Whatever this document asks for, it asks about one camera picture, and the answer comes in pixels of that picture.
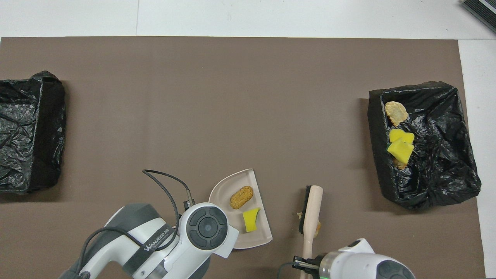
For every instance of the small yellow sponge piece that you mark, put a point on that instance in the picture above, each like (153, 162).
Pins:
(251, 221)

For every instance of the beige plastic dustpan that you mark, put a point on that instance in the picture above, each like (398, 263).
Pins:
(232, 182)

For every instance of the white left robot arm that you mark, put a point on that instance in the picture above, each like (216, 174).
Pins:
(201, 228)

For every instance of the brown bread roll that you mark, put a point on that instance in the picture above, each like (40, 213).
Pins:
(241, 197)

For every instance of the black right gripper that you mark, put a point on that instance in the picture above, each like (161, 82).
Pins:
(310, 263)

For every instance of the beige hand brush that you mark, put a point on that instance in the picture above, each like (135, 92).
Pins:
(312, 209)

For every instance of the black bag lined bin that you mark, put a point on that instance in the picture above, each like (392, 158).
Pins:
(23, 128)
(441, 162)

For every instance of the green and yellow sponge piece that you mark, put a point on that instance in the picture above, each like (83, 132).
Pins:
(401, 152)

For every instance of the striped croissant piece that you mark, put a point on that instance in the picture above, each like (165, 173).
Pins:
(318, 228)
(400, 165)

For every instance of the dark ribbed box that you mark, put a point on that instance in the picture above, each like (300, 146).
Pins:
(482, 9)

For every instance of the brown paper table mat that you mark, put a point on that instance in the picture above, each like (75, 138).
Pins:
(248, 97)

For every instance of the pale bread chunk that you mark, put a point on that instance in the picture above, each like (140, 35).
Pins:
(396, 112)

